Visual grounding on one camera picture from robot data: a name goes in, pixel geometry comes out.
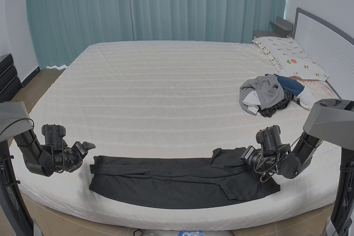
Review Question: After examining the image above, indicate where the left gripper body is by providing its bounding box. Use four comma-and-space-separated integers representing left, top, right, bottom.
56, 141, 89, 172

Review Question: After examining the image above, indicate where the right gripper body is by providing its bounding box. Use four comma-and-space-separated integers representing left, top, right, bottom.
241, 146, 265, 168

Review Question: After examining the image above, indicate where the black polo shirt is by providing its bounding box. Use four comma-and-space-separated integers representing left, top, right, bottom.
89, 147, 281, 210

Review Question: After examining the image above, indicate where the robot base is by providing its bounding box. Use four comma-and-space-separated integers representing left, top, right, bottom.
141, 229, 233, 236

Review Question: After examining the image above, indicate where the pile of clothes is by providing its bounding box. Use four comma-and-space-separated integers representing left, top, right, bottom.
239, 73, 316, 119

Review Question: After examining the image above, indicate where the bed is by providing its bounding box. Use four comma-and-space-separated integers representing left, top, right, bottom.
8, 7, 354, 231

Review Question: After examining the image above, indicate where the black chest of drawers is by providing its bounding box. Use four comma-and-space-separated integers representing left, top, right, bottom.
0, 54, 22, 103

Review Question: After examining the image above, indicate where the white printed pillow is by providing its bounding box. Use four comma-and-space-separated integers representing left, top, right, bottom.
251, 36, 329, 82

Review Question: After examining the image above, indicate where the grey bedside table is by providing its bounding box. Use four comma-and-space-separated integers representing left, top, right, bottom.
253, 16, 294, 38

